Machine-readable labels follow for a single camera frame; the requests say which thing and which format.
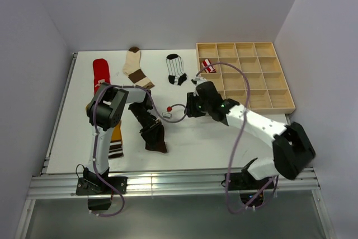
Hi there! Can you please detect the red white striped sock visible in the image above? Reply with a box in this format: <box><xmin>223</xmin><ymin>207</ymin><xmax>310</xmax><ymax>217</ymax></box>
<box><xmin>201</xmin><ymin>58</ymin><xmax>216</xmax><ymax>73</ymax></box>

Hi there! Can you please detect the red sock with face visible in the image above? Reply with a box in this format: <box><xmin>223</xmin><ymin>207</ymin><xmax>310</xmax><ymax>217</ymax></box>
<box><xmin>92</xmin><ymin>58</ymin><xmax>111</xmax><ymax>94</ymax></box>

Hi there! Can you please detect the mustard yellow striped sock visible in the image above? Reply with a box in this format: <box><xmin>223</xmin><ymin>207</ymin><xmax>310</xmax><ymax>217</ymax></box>
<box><xmin>96</xmin><ymin>121</ymin><xmax>124</xmax><ymax>161</ymax></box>

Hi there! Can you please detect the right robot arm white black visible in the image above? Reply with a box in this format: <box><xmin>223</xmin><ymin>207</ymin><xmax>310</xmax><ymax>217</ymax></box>
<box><xmin>186</xmin><ymin>78</ymin><xmax>316</xmax><ymax>189</ymax></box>

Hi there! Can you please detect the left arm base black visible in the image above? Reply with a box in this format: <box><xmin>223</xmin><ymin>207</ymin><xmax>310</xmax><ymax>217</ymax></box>
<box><xmin>76</xmin><ymin>165</ymin><xmax>128</xmax><ymax>213</ymax></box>

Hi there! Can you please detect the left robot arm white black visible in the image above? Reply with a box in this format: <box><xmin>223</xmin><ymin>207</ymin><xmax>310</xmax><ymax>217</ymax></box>
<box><xmin>83</xmin><ymin>82</ymin><xmax>167</xmax><ymax>194</ymax></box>

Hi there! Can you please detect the dark brown striped sock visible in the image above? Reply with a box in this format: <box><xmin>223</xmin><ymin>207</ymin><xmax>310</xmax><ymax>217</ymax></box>
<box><xmin>142</xmin><ymin>124</ymin><xmax>167</xmax><ymax>154</ymax></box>

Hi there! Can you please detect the white black pinstripe sock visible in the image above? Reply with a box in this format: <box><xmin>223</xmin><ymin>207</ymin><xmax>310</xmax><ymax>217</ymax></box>
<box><xmin>166</xmin><ymin>54</ymin><xmax>187</xmax><ymax>86</ymax></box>

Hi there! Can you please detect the cream brown striped sock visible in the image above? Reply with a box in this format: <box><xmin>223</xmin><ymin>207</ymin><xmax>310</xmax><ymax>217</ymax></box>
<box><xmin>123</xmin><ymin>46</ymin><xmax>155</xmax><ymax>90</ymax></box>

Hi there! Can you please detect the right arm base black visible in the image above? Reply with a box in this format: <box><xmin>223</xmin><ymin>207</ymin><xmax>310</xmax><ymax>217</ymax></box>
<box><xmin>228</xmin><ymin>158</ymin><xmax>279</xmax><ymax>209</ymax></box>

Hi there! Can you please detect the aluminium rail frame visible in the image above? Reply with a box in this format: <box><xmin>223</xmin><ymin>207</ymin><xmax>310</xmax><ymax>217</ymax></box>
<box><xmin>16</xmin><ymin>51</ymin><xmax>336</xmax><ymax>238</ymax></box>

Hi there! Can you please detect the wooden compartment tray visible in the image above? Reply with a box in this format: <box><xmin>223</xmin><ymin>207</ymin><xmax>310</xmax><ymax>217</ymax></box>
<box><xmin>196</xmin><ymin>42</ymin><xmax>296</xmax><ymax>114</ymax></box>

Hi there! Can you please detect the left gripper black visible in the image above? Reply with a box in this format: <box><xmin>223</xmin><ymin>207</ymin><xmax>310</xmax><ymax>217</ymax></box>
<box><xmin>129</xmin><ymin>103</ymin><xmax>162</xmax><ymax>149</ymax></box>

